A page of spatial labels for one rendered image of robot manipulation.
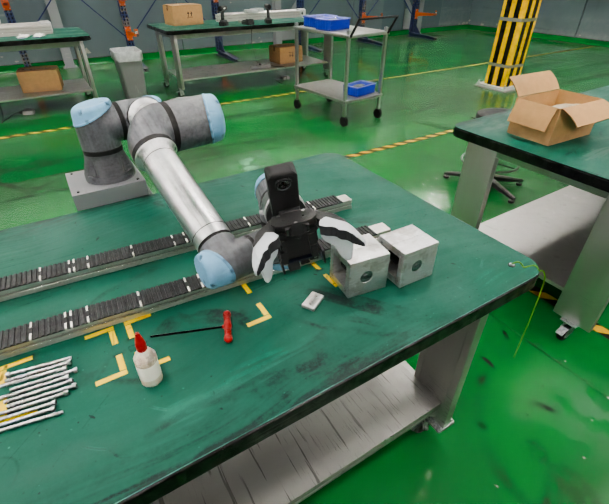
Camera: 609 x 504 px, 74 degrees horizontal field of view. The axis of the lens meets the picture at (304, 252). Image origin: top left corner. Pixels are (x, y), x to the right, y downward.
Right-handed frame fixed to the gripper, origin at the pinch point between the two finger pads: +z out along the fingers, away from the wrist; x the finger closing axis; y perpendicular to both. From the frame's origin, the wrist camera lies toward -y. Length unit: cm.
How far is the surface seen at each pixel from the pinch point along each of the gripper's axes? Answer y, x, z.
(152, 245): 15, 31, -51
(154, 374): 21.3, 29.0, -11.2
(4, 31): -70, 200, -502
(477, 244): 33, -50, -38
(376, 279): 26.1, -17.6, -26.4
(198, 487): 78, 38, -28
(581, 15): 71, -811, -811
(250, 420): 27.7, 14.8, -1.1
